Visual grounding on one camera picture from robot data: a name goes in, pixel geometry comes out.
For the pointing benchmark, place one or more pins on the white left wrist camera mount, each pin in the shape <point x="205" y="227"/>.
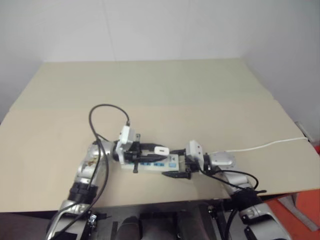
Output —
<point x="125" y="140"/>

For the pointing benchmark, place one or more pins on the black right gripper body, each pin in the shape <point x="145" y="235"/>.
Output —
<point x="192" y="166"/>

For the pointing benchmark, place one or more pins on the silver metal clamp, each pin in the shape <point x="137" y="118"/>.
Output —
<point x="92" y="221"/>

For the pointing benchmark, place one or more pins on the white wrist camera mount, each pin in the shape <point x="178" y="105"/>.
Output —
<point x="125" y="140"/>
<point x="195" y="150"/>

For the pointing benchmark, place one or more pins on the white charger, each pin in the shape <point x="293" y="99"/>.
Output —
<point x="162" y="151"/>

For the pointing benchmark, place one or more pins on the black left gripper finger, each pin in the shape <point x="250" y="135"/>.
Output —
<point x="148" y="145"/>
<point x="150" y="158"/>

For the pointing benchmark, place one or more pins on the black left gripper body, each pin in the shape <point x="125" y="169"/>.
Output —
<point x="131" y="154"/>

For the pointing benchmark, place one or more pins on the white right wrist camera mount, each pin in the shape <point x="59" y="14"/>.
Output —
<point x="195" y="150"/>

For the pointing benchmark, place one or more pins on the grey metal angle bar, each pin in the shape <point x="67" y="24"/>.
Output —
<point x="301" y="212"/>

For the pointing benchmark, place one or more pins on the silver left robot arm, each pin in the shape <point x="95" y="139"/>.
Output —
<point x="86" y="162"/>

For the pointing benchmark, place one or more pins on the white power strip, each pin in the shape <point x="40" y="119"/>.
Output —
<point x="150" y="169"/>

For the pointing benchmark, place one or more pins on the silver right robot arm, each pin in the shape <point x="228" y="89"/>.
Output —
<point x="250" y="200"/>

